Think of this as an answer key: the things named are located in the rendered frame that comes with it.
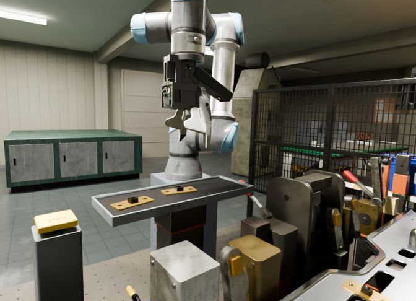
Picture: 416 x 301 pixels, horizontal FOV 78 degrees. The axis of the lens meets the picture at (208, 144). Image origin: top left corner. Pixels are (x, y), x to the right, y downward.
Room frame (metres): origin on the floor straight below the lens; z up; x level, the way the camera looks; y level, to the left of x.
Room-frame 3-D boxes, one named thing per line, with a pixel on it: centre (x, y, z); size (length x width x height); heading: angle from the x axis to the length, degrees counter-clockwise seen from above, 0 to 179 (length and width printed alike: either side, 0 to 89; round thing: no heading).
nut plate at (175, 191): (0.62, 0.07, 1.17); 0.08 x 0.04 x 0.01; 118
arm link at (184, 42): (0.60, 0.05, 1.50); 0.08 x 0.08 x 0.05
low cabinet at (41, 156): (5.43, 2.82, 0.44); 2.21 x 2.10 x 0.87; 124
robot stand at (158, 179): (1.01, 0.09, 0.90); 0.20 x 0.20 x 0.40; 34
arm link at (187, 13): (0.60, 0.05, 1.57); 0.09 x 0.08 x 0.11; 167
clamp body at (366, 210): (0.91, -0.58, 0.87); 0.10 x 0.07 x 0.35; 38
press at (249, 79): (6.04, -1.12, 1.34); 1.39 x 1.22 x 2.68; 126
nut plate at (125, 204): (0.52, 0.15, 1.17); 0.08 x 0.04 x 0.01; 138
